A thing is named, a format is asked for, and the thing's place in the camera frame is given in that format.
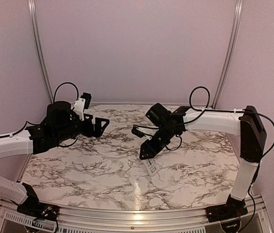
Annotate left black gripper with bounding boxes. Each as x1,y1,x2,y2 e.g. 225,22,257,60
54,113,109,143

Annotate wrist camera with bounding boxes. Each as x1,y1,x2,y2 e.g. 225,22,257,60
73,92,92,121
131,125,157,140

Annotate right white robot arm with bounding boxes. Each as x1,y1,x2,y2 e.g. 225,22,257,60
139,103,267,217

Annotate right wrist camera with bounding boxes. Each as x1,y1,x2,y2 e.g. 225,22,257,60
131,125,157,140

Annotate right aluminium frame post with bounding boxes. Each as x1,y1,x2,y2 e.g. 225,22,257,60
212,0,243,108

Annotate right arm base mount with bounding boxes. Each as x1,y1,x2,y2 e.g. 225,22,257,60
205,203,248,222

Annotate aluminium frame post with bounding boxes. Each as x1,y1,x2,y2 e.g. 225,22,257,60
212,0,243,108
28,0,53,103

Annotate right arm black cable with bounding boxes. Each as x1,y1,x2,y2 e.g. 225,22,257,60
133,86,274,161

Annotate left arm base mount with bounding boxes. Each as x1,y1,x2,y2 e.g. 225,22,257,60
17,202,59,221

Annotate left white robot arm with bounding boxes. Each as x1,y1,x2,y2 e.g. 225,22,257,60
0,98,110,216

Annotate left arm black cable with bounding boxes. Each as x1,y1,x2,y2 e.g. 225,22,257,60
0,82,79,149

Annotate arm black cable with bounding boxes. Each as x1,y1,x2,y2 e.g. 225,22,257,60
133,86,274,161
0,82,79,149

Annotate front aluminium rail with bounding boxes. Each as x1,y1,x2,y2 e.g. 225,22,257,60
0,195,274,233

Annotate left aluminium frame post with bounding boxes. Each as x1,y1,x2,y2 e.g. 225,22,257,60
28,0,53,103

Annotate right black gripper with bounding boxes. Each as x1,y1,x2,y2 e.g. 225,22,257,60
139,125,178,160

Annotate white remote control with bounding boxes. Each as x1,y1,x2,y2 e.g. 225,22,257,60
143,158,162,176

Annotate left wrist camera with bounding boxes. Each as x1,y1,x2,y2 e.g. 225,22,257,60
73,92,92,121

